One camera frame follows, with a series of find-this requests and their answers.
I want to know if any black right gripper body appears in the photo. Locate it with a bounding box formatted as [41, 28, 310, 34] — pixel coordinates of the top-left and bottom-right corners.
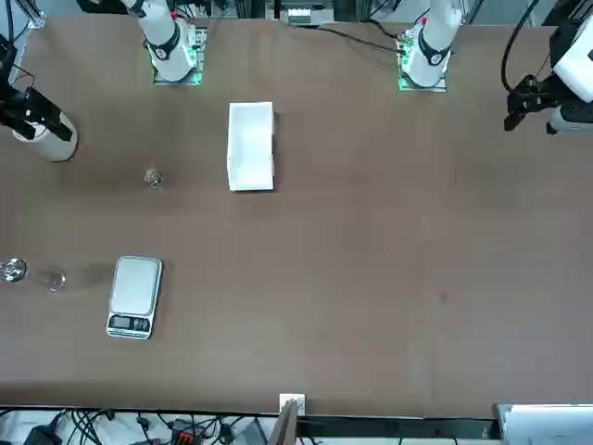
[0, 89, 32, 130]

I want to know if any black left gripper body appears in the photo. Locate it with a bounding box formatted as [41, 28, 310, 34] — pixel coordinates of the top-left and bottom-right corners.
[523, 75, 560, 113]

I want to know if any beige cylindrical lidded canister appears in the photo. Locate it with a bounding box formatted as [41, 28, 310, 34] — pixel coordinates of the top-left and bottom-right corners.
[11, 113, 80, 164]

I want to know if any silver digital scale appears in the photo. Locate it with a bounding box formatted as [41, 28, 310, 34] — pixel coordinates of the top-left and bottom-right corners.
[105, 254, 164, 342]

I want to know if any white rectangular bin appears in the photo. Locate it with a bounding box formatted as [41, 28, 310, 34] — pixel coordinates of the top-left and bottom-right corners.
[225, 100, 279, 194]

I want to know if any grey power strip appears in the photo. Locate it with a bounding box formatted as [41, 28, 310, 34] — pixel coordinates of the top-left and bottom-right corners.
[285, 6, 335, 25]

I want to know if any black power adapter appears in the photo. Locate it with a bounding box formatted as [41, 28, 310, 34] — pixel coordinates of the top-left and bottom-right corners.
[22, 423, 64, 445]

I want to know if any white sheet board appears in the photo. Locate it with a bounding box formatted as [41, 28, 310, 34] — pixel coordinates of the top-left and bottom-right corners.
[492, 402, 593, 445]

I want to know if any small white box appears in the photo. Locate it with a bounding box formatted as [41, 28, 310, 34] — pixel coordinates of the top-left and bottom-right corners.
[279, 393, 307, 414]

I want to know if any black cable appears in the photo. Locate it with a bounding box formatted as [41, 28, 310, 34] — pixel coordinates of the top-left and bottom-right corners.
[277, 18, 402, 53]
[501, 0, 557, 94]

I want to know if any aluminium camera post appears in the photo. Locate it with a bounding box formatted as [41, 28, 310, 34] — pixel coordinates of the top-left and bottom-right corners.
[270, 398, 300, 445]

